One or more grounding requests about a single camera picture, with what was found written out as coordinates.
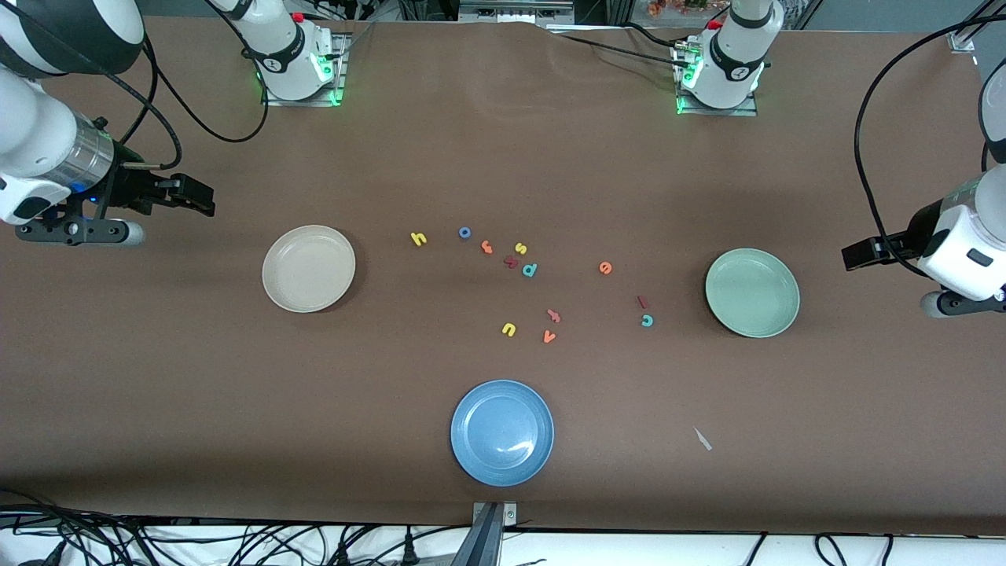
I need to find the green plate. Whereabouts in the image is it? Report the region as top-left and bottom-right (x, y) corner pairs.
(705, 248), (801, 339)

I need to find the beige brown plate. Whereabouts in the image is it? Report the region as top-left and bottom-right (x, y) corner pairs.
(262, 225), (357, 314)

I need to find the brown table cover sheet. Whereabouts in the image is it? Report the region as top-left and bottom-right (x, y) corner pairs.
(0, 14), (1006, 537)

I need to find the grey power strip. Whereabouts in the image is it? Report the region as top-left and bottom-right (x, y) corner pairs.
(458, 0), (576, 23)

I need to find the blue plate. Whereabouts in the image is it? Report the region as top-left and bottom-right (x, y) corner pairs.
(450, 380), (555, 487)

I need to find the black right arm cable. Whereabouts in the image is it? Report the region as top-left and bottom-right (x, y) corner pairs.
(118, 0), (272, 171)

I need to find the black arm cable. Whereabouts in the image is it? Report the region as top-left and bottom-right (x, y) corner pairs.
(855, 12), (1006, 280)
(118, 0), (272, 171)

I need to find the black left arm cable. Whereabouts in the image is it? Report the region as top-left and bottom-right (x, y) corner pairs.
(855, 12), (1006, 280)

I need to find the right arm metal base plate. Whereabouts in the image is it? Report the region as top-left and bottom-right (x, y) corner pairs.
(261, 35), (348, 107)

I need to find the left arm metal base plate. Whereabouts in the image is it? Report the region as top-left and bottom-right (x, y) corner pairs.
(674, 39), (759, 117)

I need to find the aluminium frame corner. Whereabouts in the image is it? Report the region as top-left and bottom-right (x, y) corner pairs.
(947, 0), (1006, 54)

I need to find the looped black hanging cable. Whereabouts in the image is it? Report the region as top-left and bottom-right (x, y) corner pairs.
(814, 533), (850, 566)

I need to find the black base cable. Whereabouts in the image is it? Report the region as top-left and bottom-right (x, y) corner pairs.
(546, 30), (688, 70)

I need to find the grey metal mounting bracket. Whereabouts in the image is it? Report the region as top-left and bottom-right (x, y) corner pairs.
(453, 501), (520, 566)

